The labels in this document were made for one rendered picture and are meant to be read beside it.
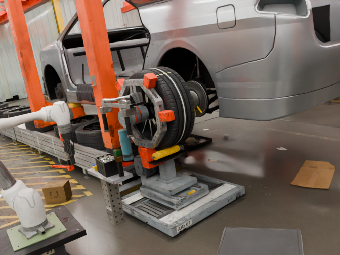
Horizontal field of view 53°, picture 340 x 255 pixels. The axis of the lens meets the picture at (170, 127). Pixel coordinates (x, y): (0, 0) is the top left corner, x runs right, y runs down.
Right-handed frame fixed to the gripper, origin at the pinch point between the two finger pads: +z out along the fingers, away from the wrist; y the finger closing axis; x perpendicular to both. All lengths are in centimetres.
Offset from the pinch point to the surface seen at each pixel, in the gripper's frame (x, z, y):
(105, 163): 23.7, 11.7, 2.2
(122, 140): 47.3, 2.3, -7.0
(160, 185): 65, 46, 9
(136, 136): 64, 5, -10
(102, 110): 39.0, -24.7, -12.7
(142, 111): 60, -20, 9
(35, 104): 67, -10, -229
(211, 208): 80, 62, 50
